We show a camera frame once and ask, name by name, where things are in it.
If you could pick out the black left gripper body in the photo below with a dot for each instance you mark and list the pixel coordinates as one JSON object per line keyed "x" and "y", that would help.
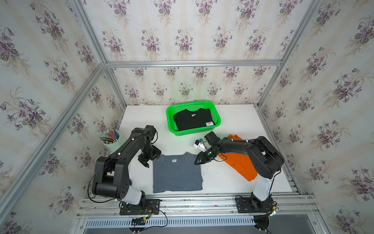
{"x": 150, "y": 152}

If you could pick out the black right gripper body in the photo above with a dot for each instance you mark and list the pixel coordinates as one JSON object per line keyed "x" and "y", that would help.
{"x": 206, "y": 156}

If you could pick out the grey t-shirt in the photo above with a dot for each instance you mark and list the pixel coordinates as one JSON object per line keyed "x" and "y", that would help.
{"x": 177, "y": 173}

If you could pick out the orange t-shirt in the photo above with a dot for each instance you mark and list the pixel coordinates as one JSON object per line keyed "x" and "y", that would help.
{"x": 241, "y": 163}

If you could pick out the black t-shirt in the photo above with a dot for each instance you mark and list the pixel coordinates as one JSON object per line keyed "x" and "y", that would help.
{"x": 186, "y": 119}

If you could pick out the green plastic basket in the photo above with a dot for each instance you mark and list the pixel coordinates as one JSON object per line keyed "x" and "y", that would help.
{"x": 191, "y": 106}

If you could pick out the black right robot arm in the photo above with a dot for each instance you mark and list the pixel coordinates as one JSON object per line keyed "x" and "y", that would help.
{"x": 265, "y": 158}

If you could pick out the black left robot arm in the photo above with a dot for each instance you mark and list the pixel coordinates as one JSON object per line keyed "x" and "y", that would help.
{"x": 111, "y": 177}

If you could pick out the pale green pencil cup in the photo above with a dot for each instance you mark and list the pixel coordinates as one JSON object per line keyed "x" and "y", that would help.
{"x": 115, "y": 146}

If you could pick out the coloured pencils bundle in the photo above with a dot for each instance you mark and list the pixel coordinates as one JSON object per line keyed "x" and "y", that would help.
{"x": 110, "y": 136}

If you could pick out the small circuit board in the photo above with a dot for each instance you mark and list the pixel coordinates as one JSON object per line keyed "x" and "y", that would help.
{"x": 141, "y": 221}

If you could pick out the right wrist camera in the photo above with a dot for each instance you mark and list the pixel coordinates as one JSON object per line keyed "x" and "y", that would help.
{"x": 199, "y": 144}

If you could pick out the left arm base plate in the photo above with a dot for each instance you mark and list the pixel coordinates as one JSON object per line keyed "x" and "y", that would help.
{"x": 148, "y": 207}

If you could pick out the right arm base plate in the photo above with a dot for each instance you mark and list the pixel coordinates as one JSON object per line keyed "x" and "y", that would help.
{"x": 253, "y": 205}

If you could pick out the aluminium front rail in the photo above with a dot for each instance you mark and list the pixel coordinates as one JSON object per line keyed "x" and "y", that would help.
{"x": 288, "y": 204}

